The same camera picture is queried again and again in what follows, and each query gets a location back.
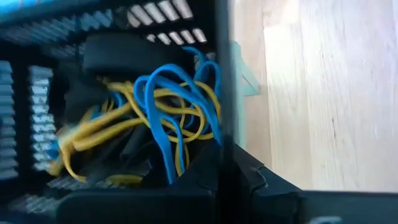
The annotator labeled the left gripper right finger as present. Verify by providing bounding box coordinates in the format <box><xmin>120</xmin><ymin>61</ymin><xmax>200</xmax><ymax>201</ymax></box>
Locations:
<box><xmin>231</xmin><ymin>142</ymin><xmax>398</xmax><ymax>224</ymax></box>

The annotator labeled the yellow rubber band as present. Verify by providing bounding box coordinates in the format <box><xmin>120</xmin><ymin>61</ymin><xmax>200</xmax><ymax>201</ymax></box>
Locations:
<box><xmin>173</xmin><ymin>141</ymin><xmax>191</xmax><ymax>177</ymax></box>
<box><xmin>98</xmin><ymin>79</ymin><xmax>222</xmax><ymax>144</ymax></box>
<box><xmin>48</xmin><ymin>102</ymin><xmax>150</xmax><ymax>185</ymax></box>

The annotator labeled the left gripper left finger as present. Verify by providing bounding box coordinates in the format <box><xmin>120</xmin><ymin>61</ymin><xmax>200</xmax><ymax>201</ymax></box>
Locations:
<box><xmin>57</xmin><ymin>139</ymin><xmax>220</xmax><ymax>224</ymax></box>

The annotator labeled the black slotted plastic basket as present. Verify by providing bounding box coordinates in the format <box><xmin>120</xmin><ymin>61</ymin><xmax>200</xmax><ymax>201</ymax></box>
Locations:
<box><xmin>0</xmin><ymin>0</ymin><xmax>238</xmax><ymax>224</ymax></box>

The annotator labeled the white small table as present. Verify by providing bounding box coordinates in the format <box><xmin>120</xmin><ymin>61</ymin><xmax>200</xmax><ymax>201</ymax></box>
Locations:
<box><xmin>231</xmin><ymin>40</ymin><xmax>261</xmax><ymax>150</ymax></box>

